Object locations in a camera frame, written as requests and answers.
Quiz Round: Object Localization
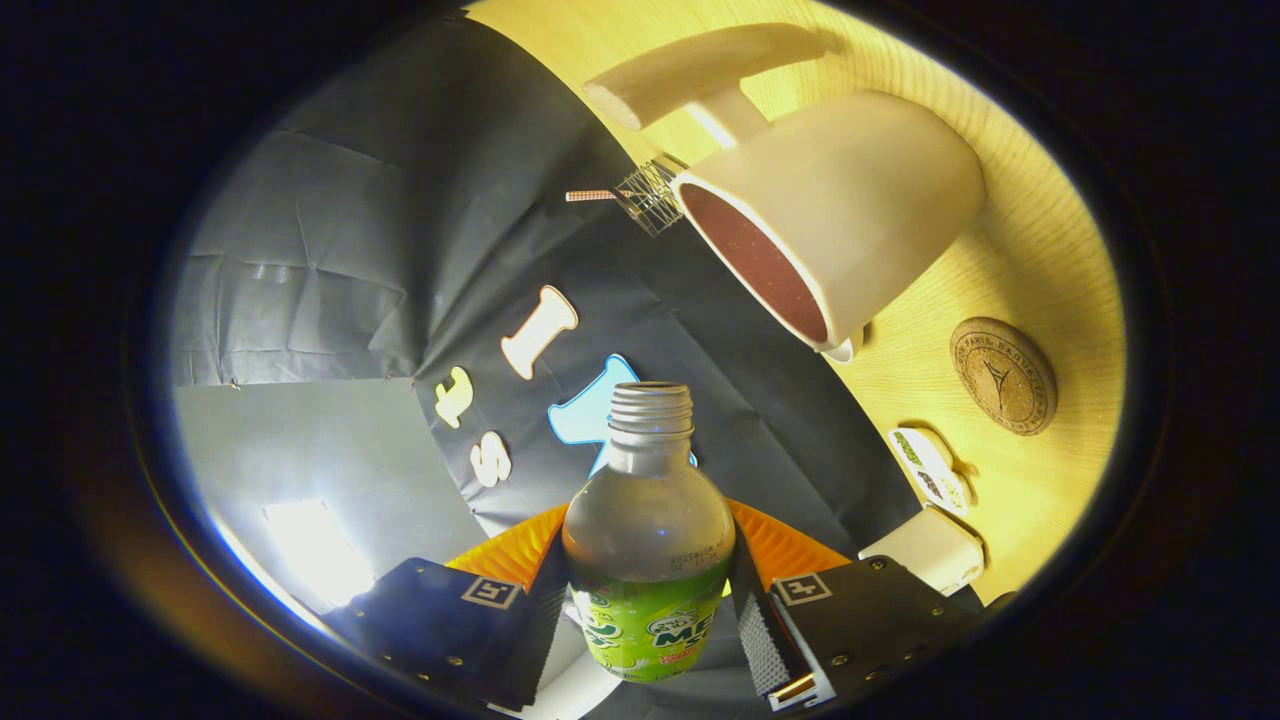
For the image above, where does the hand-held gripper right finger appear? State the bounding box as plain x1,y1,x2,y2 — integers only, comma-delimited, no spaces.
725,497,986,713

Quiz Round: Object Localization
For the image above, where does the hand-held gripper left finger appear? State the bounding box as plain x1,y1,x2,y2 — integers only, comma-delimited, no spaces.
325,503,571,713

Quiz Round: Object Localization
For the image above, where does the silver green juice bottle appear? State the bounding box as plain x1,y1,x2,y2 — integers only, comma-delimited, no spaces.
562,381,737,683

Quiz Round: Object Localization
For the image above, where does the round cork coaster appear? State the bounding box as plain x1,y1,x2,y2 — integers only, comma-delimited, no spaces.
949,317,1059,436

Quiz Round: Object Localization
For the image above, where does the cream cup with wooden handle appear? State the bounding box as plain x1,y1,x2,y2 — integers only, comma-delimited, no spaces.
583,22,987,364

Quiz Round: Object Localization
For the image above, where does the cream toaster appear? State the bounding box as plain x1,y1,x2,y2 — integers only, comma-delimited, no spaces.
858,505,986,598

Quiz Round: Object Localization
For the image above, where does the ceiling light panel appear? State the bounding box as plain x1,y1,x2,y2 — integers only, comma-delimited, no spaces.
262,498,379,609

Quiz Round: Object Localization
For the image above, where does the white divided bean dish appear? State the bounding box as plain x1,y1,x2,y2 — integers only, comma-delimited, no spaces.
887,427,973,516

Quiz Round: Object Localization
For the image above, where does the wooden table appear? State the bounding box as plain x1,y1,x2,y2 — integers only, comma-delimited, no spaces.
465,0,1126,606

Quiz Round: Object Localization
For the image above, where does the black backdrop cloth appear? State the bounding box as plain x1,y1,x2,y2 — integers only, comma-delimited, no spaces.
170,15,921,561

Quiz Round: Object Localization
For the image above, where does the wire mesh holder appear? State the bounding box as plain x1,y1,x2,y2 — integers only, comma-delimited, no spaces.
615,155,689,238

